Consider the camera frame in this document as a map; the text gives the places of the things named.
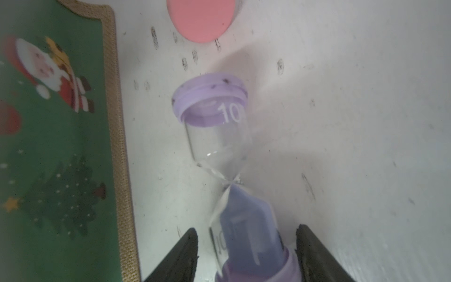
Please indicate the pink hourglass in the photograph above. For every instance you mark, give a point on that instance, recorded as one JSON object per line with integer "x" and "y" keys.
{"x": 201, "y": 21}

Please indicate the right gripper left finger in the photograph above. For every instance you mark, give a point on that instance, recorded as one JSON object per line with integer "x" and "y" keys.
{"x": 180, "y": 263}

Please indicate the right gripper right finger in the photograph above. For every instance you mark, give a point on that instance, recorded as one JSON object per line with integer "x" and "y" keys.
{"x": 316, "y": 262}

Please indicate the purple hourglass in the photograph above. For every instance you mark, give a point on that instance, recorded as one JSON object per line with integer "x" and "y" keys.
{"x": 243, "y": 228}

